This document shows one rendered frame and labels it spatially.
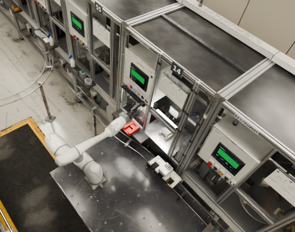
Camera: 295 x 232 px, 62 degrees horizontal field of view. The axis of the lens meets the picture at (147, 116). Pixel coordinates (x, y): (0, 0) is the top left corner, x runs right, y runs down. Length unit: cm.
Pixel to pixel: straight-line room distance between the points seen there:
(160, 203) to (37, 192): 166
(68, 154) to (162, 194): 119
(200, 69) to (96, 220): 175
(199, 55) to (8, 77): 366
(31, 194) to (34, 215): 29
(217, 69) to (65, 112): 279
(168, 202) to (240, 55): 164
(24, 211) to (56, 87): 215
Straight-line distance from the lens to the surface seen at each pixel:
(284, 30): 548
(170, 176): 270
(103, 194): 275
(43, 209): 350
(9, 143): 407
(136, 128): 283
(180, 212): 279
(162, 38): 229
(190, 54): 218
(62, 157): 208
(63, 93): 453
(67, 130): 402
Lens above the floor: 326
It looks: 51 degrees down
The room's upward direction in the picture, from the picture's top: 12 degrees clockwise
